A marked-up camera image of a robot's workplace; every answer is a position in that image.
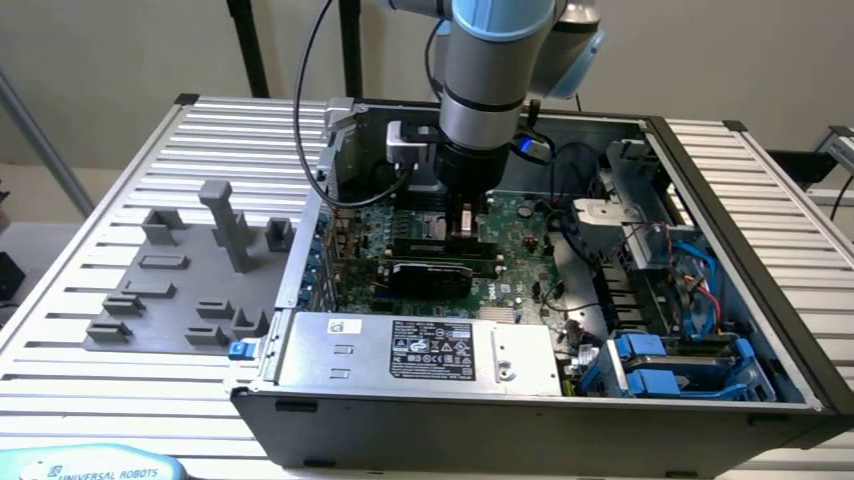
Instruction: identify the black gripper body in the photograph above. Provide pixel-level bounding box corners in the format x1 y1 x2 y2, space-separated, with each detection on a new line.
436 142 513 202

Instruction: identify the black RAM module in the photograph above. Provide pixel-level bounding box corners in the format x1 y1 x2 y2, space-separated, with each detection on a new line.
392 237 498 255

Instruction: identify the green RAM stick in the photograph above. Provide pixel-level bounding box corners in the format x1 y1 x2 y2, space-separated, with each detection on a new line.
380 250 502 267

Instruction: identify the black CPU heatsink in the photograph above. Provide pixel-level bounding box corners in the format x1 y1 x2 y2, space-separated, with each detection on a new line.
392 188 464 213

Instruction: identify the blue-lit USB connector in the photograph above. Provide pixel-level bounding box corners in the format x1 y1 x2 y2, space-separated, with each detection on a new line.
509 133 557 165

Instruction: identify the green motherboard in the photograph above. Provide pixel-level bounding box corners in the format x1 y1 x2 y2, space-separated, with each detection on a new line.
325 191 564 323

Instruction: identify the black graphics card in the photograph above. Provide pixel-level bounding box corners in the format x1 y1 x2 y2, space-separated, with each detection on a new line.
377 258 477 303

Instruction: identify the silver disk bay cage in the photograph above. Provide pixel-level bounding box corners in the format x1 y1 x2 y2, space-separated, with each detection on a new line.
570 138 698 273

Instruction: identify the silver power supply unit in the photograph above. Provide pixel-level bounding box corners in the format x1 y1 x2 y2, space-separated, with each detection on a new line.
266 310 564 398

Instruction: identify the blue drive caddy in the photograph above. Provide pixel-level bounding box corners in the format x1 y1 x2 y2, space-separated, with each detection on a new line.
626 368 682 399
612 330 670 362

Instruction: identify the blue case latch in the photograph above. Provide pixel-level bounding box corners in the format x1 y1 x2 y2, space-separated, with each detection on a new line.
226 338 261 362

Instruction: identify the black open PC case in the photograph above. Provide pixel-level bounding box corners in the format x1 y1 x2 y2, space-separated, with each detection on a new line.
229 97 854 470

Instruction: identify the grey parts rack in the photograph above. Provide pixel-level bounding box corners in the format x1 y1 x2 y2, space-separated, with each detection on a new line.
83 179 297 355

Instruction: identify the grey metal pole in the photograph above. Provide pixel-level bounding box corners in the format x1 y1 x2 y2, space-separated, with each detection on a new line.
0 63 97 219

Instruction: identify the black box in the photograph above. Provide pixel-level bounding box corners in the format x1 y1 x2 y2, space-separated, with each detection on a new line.
0 251 27 303

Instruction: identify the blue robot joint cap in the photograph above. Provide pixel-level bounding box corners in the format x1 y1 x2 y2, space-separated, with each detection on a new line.
0 443 186 480

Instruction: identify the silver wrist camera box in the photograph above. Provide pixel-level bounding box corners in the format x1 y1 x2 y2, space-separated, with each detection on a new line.
385 120 445 167

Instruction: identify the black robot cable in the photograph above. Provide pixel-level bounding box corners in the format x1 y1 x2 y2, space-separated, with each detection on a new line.
293 0 410 207

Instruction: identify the black frame post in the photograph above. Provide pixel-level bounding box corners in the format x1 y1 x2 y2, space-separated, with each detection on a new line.
225 0 271 99
338 0 366 99

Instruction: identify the blue SATA wire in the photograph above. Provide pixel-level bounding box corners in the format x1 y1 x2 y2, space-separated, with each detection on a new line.
672 239 721 344

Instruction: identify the red wire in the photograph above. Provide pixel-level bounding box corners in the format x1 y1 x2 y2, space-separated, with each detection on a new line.
689 277 725 321

